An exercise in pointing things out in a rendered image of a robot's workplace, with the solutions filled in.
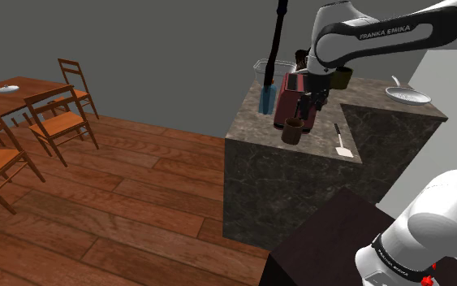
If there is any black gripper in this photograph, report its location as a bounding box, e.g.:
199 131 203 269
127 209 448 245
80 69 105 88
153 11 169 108
295 73 332 120

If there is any red toaster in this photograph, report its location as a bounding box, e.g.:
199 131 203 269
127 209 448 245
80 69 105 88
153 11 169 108
273 71 321 134

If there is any brown cup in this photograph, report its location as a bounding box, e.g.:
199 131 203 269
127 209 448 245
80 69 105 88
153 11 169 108
281 117 305 146

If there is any dark olive cup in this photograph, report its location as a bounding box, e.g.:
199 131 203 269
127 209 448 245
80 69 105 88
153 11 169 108
330 66 354 91

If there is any dark brown figure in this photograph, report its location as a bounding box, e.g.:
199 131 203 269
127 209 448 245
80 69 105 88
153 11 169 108
294 49 312 72

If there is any clear plastic container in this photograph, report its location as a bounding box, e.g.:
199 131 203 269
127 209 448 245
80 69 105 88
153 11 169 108
252 58 298 89

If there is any white frying pan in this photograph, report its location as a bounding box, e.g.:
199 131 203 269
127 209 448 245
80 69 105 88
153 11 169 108
385 75 433 106

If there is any dark robot stand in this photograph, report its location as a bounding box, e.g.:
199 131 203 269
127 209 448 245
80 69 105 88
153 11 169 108
258 186 457 286

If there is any black-handled blue brush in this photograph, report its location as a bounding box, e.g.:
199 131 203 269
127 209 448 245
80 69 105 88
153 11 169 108
258 0 290 116

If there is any white spatula with black handle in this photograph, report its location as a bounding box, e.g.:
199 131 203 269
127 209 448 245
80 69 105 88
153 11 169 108
333 123 355 159

